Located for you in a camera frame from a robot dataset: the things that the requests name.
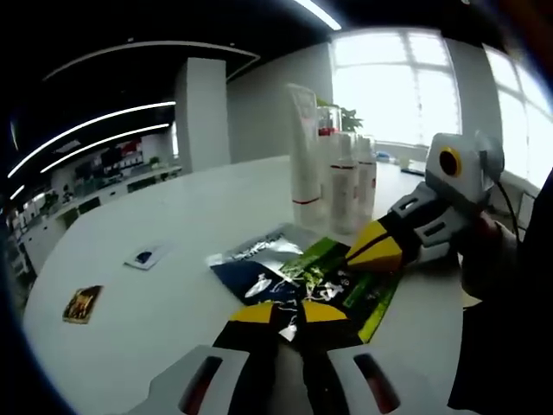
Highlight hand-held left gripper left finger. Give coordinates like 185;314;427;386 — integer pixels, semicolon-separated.
129;301;299;415

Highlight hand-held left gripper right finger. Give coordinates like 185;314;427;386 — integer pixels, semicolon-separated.
300;300;437;415

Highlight white skincare bottle red label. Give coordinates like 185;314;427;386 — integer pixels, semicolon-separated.
328;132;359;235
354;134;378;222

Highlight green foil snack packet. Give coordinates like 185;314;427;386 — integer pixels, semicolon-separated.
206;222;321;342

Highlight white skincare tube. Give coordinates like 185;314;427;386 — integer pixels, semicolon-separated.
287;83;323;226

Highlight small white skincare sachet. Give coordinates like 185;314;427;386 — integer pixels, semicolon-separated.
123;241;174;271

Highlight white skincare bottle red ring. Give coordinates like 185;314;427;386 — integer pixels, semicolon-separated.
316;101;343;146

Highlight gold skincare sachet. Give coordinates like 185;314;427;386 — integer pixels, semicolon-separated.
62;284;105;324

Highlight person's right hand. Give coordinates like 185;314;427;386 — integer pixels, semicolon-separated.
468;209;522;260

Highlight white box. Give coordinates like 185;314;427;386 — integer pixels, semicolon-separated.
399;156;427;175

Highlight large window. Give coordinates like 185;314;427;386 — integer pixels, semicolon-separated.
483;42;553;191
332;29;463;150

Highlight potted green plant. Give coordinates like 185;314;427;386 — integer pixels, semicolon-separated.
334;105;364;135

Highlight white workbench row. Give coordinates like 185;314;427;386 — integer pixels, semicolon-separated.
8;159;182;278

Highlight long ceiling light strip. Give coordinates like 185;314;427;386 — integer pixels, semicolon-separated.
293;0;342;30

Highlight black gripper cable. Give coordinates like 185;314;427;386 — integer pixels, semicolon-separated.
492;179;522;243

